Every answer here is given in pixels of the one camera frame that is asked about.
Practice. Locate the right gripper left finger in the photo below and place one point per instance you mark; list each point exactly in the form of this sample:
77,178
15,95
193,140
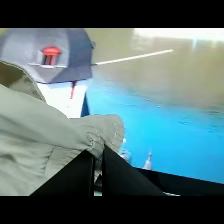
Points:
71,178

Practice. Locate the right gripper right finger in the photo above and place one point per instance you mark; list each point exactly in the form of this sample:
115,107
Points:
125,181

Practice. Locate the grey-green garment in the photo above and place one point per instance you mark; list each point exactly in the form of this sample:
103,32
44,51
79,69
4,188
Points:
36,140

